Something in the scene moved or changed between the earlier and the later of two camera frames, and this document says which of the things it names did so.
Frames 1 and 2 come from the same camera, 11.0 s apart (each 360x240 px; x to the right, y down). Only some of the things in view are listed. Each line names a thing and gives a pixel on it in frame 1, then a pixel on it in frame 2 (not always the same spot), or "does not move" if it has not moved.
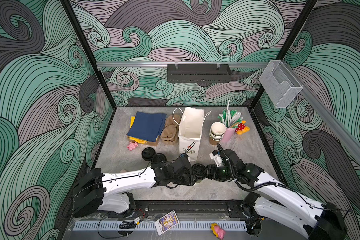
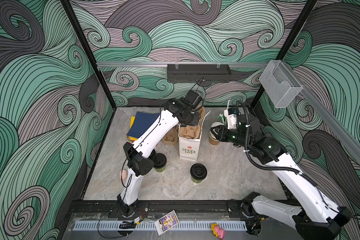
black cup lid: [198, 171] does not move
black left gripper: [190, 179] -> [195, 122]
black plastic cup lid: [158, 157] does not move
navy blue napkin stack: [147, 126] does not move
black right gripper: [211, 168] -> [223, 134]
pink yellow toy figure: [217, 230] does not move
